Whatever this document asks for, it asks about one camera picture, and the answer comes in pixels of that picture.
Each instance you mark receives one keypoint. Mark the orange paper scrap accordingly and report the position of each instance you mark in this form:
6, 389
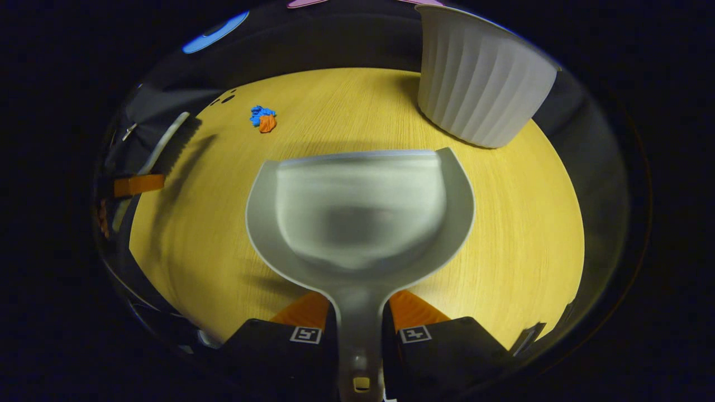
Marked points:
267, 124

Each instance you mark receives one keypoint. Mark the small white broom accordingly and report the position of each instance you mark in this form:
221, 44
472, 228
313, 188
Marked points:
165, 142

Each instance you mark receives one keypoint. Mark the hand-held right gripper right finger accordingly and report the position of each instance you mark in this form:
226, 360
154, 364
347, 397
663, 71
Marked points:
441, 357

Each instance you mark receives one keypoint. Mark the silver metal clip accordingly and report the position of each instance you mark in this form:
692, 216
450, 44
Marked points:
129, 132

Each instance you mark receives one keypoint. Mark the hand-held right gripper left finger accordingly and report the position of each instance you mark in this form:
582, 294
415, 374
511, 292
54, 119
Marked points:
268, 357

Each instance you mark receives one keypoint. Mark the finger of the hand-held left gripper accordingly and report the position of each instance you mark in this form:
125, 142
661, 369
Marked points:
104, 218
139, 185

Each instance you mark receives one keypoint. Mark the small white dustpan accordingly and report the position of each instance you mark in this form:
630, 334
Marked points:
357, 223

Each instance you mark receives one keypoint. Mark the white ribbed garbage bin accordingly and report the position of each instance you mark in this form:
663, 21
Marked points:
480, 78

